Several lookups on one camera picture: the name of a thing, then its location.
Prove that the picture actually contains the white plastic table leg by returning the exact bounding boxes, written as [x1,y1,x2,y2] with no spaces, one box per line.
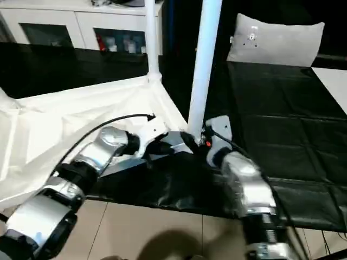
[187,0,223,145]
[145,0,163,84]

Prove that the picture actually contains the white plastic table top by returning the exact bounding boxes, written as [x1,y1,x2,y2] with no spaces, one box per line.
[0,75,196,212]

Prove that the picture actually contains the black mat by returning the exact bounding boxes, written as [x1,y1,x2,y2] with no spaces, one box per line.
[0,42,347,233]

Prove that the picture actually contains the grey cushion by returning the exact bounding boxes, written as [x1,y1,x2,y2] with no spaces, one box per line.
[226,12,325,68]

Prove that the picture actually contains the white flat panel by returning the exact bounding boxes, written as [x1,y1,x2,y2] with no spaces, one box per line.
[311,67,347,109]

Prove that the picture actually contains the white cabinet with glass doors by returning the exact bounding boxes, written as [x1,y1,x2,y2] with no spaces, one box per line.
[0,0,164,57]

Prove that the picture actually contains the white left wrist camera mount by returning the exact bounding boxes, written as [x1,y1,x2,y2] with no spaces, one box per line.
[133,116,169,161]

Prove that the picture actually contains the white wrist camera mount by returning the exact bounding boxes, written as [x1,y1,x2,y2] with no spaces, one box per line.
[204,115,233,166]
[133,116,169,161]

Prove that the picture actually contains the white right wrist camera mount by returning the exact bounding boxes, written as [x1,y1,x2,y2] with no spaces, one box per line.
[204,115,233,166]

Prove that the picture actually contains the black metal frame bar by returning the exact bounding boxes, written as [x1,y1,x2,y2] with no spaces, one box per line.
[327,249,347,260]

